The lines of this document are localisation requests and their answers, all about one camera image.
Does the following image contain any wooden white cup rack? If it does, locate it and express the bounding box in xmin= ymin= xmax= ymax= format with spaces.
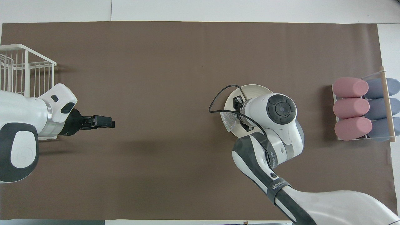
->
xmin=331 ymin=66 xmax=397 ymax=143

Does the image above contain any blue plastic cup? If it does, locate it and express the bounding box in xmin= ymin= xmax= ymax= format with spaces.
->
xmin=369 ymin=117 xmax=400 ymax=142
xmin=364 ymin=78 xmax=400 ymax=99
xmin=367 ymin=98 xmax=400 ymax=120

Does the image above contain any cream round plate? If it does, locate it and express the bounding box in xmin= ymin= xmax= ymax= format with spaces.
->
xmin=224 ymin=84 xmax=274 ymax=138

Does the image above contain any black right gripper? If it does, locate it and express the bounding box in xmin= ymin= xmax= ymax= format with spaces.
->
xmin=233 ymin=95 xmax=255 ymax=132

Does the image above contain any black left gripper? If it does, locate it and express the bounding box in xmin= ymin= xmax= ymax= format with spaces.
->
xmin=58 ymin=108 xmax=115 ymax=137

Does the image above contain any white wire dish rack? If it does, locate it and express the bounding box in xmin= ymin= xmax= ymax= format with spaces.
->
xmin=0 ymin=44 xmax=57 ymax=140

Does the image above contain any clear plastic wrapper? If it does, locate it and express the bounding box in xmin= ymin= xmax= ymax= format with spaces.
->
xmin=220 ymin=111 xmax=240 ymax=132

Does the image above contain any pink plastic cup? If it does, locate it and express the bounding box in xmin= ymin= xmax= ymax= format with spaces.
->
xmin=332 ymin=77 xmax=369 ymax=98
xmin=333 ymin=98 xmax=370 ymax=119
xmin=334 ymin=117 xmax=373 ymax=141

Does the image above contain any brown paper table mat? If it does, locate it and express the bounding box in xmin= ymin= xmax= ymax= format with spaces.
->
xmin=0 ymin=21 xmax=398 ymax=221

